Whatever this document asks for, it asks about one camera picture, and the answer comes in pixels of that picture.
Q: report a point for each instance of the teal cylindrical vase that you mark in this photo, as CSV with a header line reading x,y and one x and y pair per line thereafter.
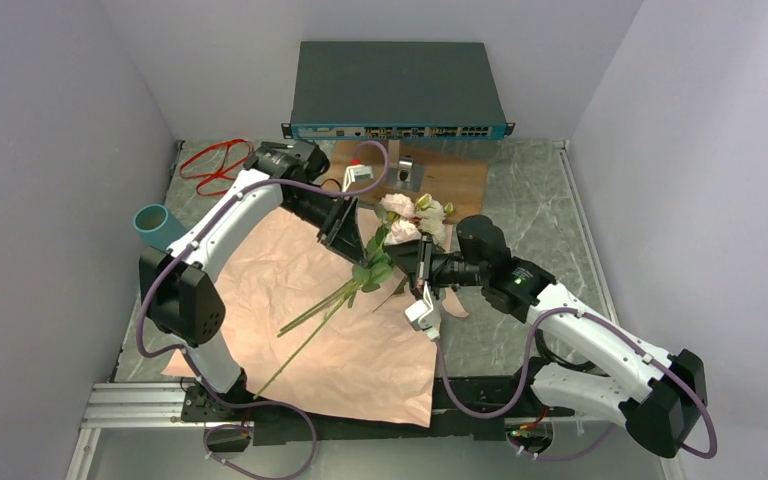
x,y
157,226

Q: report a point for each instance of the red ribbon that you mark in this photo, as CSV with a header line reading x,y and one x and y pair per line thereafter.
x,y
214,168

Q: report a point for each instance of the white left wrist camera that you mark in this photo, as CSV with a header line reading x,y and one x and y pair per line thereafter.
x,y
356,171

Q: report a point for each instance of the pink flower bouquet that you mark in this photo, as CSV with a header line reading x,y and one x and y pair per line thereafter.
x,y
365,363

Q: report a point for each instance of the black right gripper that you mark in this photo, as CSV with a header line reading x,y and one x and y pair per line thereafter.
x,y
415,259

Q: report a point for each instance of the pale pink flower stem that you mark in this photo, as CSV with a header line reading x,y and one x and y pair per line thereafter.
x,y
398,224

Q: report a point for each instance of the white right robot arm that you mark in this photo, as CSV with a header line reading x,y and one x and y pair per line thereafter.
x,y
658,398

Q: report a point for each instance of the metal stand bracket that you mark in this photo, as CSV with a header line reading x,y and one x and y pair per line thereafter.
x,y
404,172

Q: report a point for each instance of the aluminium rail frame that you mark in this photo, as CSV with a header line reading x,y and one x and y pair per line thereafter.
x,y
143,431

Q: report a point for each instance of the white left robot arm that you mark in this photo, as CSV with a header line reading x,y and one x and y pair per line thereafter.
x,y
177,283

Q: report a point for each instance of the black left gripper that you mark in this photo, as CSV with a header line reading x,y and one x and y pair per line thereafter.
x,y
342,231

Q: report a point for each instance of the wooden board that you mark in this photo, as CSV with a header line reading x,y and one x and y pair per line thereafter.
x,y
448,178

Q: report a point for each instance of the white cream flower stem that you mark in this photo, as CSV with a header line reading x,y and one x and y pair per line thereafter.
x,y
432,216

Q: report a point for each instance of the grey network switch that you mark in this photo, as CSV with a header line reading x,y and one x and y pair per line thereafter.
x,y
395,90

